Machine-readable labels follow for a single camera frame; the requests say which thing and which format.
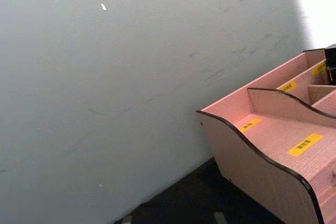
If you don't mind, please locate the black table cloth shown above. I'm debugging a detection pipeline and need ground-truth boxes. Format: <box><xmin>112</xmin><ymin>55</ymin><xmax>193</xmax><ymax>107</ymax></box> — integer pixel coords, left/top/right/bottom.
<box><xmin>113</xmin><ymin>157</ymin><xmax>286</xmax><ymax>224</ymax></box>

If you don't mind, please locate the plain pale wall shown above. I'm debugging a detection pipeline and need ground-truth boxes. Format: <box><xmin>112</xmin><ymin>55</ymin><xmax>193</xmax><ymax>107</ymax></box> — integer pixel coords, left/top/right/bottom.
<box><xmin>0</xmin><ymin>0</ymin><xmax>336</xmax><ymax>224</ymax></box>

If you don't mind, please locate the pink wooden desk organizer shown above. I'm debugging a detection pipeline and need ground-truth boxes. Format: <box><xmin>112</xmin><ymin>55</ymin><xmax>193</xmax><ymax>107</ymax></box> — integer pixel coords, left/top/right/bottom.
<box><xmin>196</xmin><ymin>48</ymin><xmax>336</xmax><ymax>224</ymax></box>

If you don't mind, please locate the black object in organizer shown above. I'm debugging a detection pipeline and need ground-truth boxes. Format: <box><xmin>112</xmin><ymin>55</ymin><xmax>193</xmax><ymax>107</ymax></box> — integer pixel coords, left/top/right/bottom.
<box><xmin>324</xmin><ymin>43</ymin><xmax>336</xmax><ymax>86</ymax></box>

